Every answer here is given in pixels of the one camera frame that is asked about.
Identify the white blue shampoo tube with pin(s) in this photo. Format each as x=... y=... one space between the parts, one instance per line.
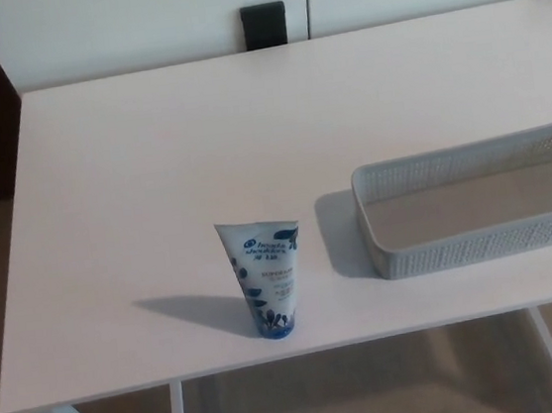
x=264 y=277

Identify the white table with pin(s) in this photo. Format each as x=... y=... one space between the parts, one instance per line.
x=200 y=150

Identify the black chair back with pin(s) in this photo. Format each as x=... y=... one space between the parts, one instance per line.
x=264 y=26

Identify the grey perforated plastic basket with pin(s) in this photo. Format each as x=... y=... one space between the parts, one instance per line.
x=465 y=245

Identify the white cabinet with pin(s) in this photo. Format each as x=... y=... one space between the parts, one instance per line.
x=159 y=15

